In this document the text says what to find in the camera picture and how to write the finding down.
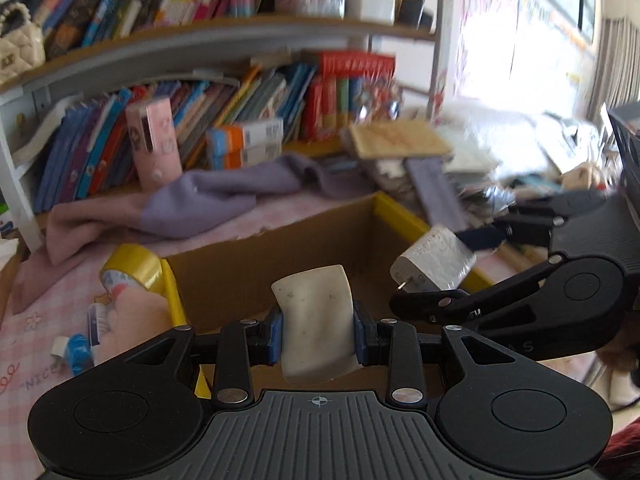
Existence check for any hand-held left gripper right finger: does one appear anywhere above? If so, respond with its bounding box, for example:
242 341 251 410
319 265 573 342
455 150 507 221
352 300 518 406

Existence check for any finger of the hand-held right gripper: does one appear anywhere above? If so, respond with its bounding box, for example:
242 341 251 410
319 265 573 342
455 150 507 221
457 192 607 253
389 254 564 329

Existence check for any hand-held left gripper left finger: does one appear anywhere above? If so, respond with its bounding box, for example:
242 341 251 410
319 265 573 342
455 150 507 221
122 307 286 408

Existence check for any white eraser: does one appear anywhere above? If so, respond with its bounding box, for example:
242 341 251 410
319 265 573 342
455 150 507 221
271 264 362 388

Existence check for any white charger plug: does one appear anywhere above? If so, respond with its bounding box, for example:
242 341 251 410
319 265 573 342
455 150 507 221
390 224 477 293

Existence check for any cardboard box with yellow rim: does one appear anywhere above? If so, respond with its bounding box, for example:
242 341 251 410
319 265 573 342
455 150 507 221
161 191 501 401

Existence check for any yellow tape roll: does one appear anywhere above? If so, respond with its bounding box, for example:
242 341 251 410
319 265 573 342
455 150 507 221
100 244 165 297

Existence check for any pink cylindrical container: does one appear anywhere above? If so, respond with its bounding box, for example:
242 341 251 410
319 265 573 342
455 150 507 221
125 97 183 192

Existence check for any stack of papers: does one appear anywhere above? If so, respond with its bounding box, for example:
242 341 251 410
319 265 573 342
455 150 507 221
370 152 503 203

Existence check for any brown paper envelope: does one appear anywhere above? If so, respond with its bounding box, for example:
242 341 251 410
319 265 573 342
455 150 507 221
348 121 453 160

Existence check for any purple and mauve cloth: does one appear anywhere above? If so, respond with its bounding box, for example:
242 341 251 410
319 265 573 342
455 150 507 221
42 152 376 267

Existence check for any clear bag of colourful sweets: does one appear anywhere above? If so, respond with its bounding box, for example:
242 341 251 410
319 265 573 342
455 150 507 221
357 77 403 123

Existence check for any white and blue small box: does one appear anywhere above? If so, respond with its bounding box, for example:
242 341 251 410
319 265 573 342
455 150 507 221
87 302 111 347

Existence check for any orange blue white box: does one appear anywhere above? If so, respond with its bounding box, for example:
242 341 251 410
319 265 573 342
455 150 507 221
207 142 283 171
206 119 285 153

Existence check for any small blue plastic item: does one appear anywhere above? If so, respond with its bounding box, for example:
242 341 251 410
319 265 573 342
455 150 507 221
65 334 95 377

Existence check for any red boxed book set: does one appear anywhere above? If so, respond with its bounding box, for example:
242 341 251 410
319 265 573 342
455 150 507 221
302 51 396 142

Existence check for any grey curtain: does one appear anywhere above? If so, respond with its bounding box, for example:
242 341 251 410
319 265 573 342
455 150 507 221
587 15 640 121

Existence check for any pink checked tablecloth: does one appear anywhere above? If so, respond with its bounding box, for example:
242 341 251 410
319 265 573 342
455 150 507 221
0 180 451 461

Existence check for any row of colourful books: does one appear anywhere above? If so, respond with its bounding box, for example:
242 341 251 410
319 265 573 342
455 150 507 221
32 62 321 213
30 0 281 48

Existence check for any white pen holder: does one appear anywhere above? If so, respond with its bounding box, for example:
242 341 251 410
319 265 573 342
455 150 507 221
345 0 398 26

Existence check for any white bookshelf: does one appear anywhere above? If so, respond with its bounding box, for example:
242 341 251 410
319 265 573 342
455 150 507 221
0 0 451 256

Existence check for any white quilted handbag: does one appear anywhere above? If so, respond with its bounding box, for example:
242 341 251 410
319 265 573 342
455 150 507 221
0 2 46 86

